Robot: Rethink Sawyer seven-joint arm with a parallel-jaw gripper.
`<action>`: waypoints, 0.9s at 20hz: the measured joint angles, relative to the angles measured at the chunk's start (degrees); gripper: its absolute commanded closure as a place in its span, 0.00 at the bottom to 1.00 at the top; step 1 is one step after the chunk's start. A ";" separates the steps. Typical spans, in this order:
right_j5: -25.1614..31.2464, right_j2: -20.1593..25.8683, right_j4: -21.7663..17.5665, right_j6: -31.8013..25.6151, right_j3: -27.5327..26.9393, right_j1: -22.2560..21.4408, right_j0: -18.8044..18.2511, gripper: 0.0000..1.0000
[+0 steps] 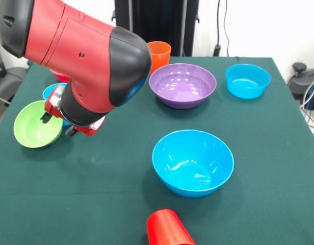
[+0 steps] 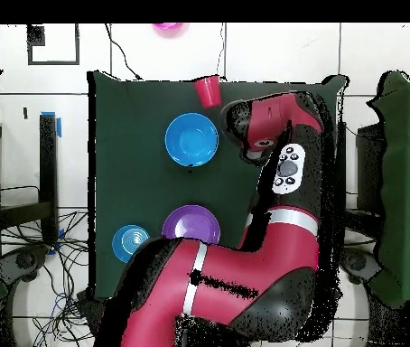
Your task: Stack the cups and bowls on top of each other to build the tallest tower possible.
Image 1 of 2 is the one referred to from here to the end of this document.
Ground purple bowl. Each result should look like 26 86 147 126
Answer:
148 63 218 110

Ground black cable with plug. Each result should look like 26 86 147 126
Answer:
212 0 222 57

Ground small green bowl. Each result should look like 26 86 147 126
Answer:
13 100 64 149

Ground blue cup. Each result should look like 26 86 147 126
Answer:
42 82 71 127

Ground dark green tablecloth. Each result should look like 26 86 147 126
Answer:
0 55 314 245

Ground red cup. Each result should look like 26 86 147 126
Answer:
146 209 197 245

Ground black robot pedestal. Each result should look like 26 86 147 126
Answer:
111 0 200 57

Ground blue and white cables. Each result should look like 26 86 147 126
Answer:
299 76 314 133

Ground large blue bowl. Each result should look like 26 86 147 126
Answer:
151 129 235 199

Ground small blue bowl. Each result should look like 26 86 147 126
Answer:
225 63 272 100

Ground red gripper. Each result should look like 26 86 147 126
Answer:
40 85 107 138

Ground small pinkish red bowl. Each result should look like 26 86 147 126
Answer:
50 70 71 84

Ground orange cup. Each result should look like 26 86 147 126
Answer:
147 41 172 77

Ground black equipment base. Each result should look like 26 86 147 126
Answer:
287 62 314 95
0 66 28 99

